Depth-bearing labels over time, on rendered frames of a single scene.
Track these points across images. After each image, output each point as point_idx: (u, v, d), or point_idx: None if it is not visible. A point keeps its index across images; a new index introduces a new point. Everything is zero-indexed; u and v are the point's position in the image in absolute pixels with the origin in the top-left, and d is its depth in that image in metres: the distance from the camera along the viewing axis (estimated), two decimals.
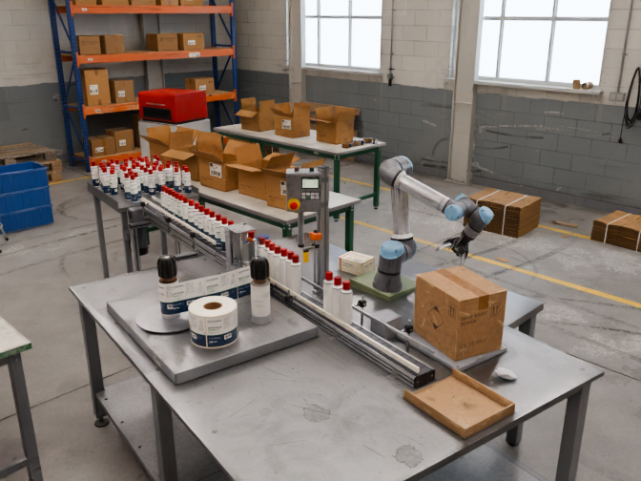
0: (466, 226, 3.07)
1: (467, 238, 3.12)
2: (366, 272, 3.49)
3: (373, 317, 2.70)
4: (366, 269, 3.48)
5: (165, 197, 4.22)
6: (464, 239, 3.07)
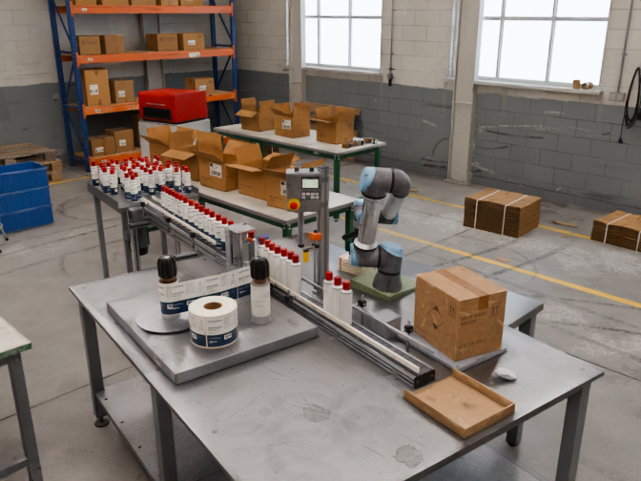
0: (359, 223, 3.41)
1: None
2: (366, 272, 3.49)
3: (373, 317, 2.70)
4: (366, 269, 3.48)
5: (165, 197, 4.22)
6: None
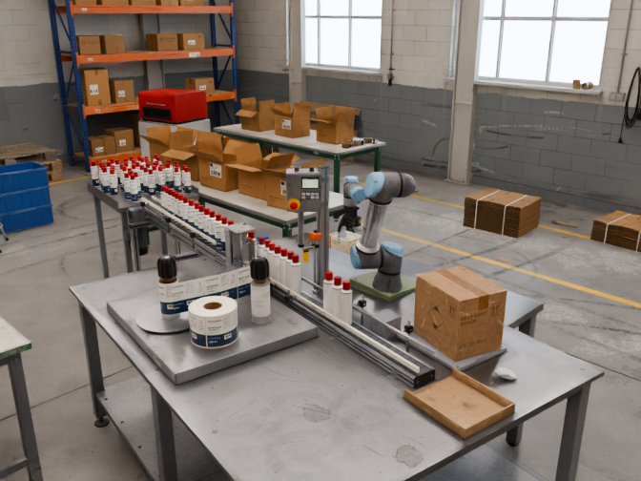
0: (348, 200, 3.38)
1: (350, 209, 3.44)
2: None
3: (373, 317, 2.70)
4: None
5: (165, 197, 4.22)
6: (355, 210, 3.39)
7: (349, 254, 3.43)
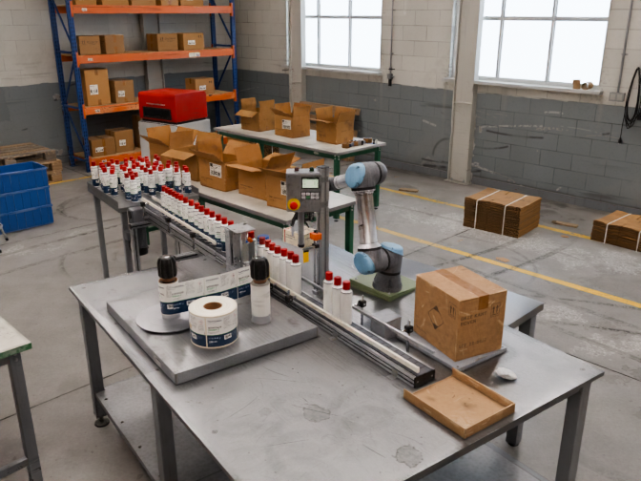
0: None
1: None
2: (308, 244, 3.53)
3: (373, 317, 2.70)
4: (308, 241, 3.53)
5: (165, 197, 4.22)
6: None
7: (302, 247, 3.51)
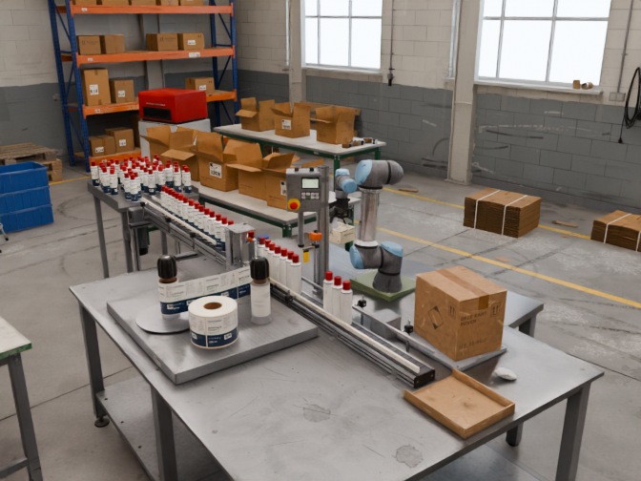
0: (340, 193, 3.52)
1: (341, 200, 3.58)
2: (346, 240, 3.60)
3: (373, 317, 2.70)
4: (346, 238, 3.59)
5: (165, 197, 4.22)
6: (346, 201, 3.53)
7: (341, 243, 3.57)
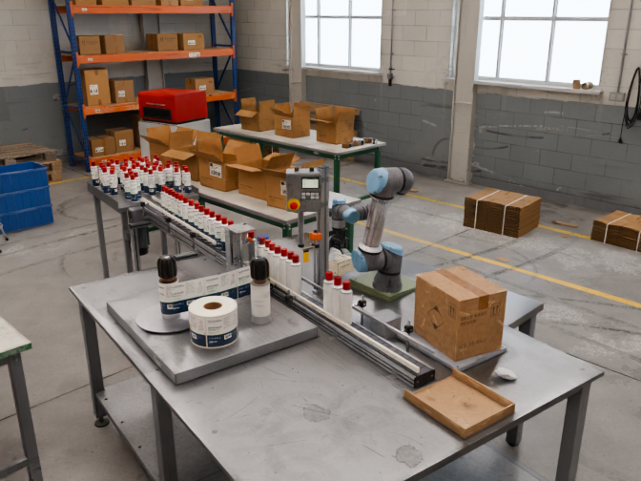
0: (336, 222, 3.35)
1: None
2: (343, 272, 3.43)
3: (373, 317, 2.70)
4: (343, 269, 3.42)
5: (165, 197, 4.22)
6: (343, 232, 3.36)
7: (338, 276, 3.40)
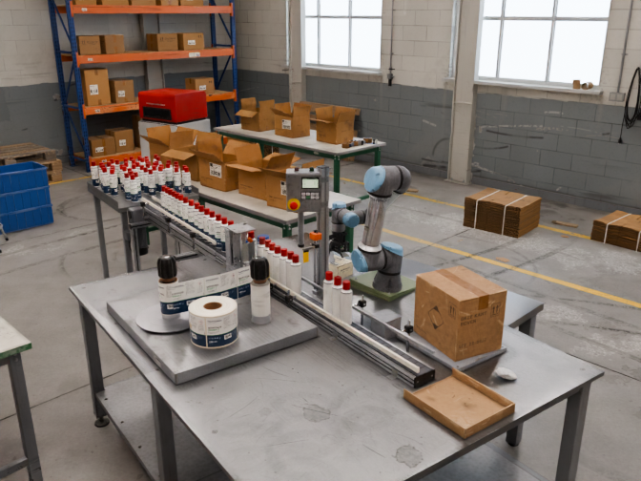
0: (336, 226, 3.36)
1: None
2: (343, 276, 3.44)
3: (373, 317, 2.70)
4: (343, 273, 3.43)
5: (165, 197, 4.22)
6: (343, 235, 3.37)
7: None
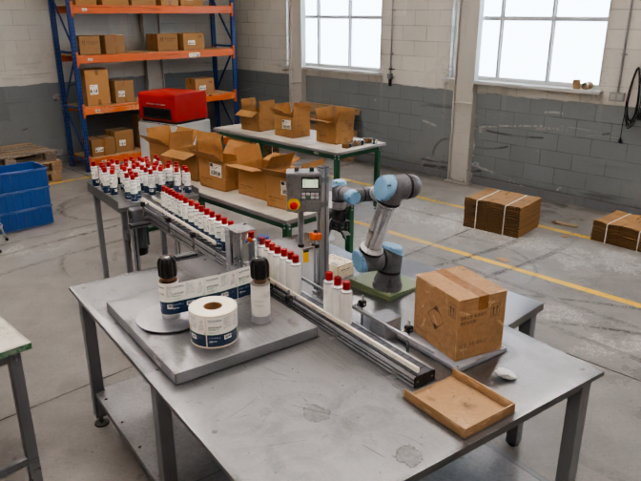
0: (337, 204, 3.32)
1: (339, 213, 3.38)
2: (343, 276, 3.44)
3: (373, 317, 2.70)
4: (343, 273, 3.43)
5: (165, 197, 4.22)
6: (343, 214, 3.33)
7: None
